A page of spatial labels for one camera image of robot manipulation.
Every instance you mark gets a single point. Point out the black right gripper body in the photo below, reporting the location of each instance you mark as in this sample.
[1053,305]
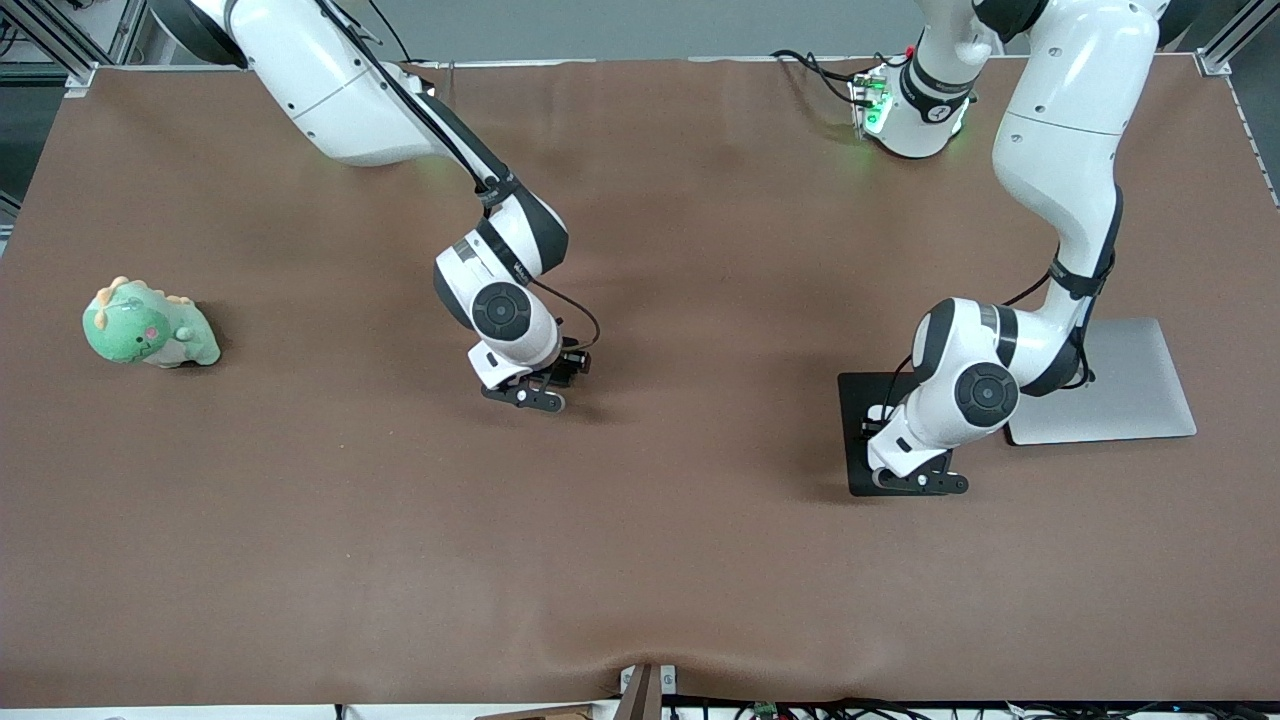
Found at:
[562,372]

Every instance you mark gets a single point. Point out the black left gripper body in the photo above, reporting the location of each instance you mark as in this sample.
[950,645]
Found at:
[872,420]

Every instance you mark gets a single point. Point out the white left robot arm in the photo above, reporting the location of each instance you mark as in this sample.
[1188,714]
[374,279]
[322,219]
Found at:
[1060,150]

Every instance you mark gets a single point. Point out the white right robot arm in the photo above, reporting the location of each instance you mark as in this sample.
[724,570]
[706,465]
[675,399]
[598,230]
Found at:
[330,90]

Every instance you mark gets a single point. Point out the black mouse pad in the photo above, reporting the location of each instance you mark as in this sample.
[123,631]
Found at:
[850,390]

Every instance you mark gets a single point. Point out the brown table cloth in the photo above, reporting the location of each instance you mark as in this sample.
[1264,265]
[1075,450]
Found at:
[640,550]

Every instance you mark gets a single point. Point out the silver laptop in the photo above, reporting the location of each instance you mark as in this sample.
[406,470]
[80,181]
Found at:
[1150,390]

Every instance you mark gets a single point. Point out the small green circuit board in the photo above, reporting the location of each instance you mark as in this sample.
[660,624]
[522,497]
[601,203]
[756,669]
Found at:
[767,711]

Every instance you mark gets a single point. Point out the green dinosaur plush toy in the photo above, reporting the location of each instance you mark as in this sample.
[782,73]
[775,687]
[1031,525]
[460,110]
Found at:
[130,330]

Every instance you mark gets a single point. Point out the aluminium frame profile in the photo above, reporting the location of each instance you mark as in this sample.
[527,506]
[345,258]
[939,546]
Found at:
[80,72]
[1215,62]

